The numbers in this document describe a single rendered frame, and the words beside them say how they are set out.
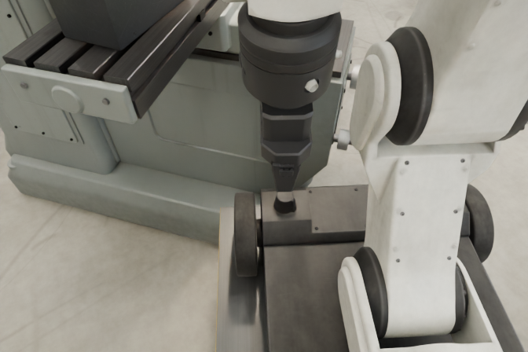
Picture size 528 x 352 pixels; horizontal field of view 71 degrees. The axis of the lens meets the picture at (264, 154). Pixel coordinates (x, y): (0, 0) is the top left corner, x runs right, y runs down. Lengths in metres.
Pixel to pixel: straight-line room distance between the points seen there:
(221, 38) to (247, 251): 0.51
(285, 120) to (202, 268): 1.13
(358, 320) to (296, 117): 0.36
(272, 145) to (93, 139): 1.11
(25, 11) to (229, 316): 0.94
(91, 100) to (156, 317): 0.92
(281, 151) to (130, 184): 1.13
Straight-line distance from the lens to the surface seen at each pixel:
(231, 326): 0.94
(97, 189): 1.55
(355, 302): 0.62
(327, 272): 0.81
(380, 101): 0.45
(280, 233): 0.81
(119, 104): 0.62
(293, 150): 0.38
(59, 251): 1.66
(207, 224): 1.37
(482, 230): 0.96
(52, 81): 0.68
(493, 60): 0.42
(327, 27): 0.31
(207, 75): 1.05
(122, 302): 1.46
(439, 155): 0.55
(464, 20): 0.39
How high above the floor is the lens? 1.29
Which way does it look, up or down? 47 degrees down
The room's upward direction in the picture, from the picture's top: straight up
